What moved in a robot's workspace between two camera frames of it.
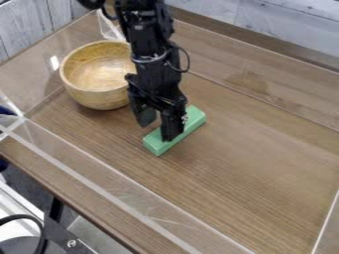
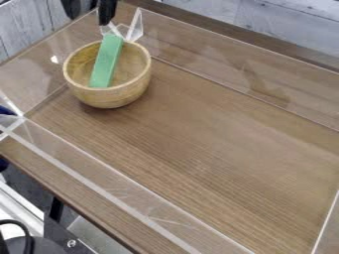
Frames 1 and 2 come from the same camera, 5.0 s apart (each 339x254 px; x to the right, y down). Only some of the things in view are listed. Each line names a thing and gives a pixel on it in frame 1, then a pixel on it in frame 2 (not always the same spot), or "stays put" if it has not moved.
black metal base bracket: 57,232 stays put
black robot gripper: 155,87 → 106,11
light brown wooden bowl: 93,69 stays put
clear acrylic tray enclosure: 246,186 stays put
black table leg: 57,209 stays put
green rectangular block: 195,120 → 111,45
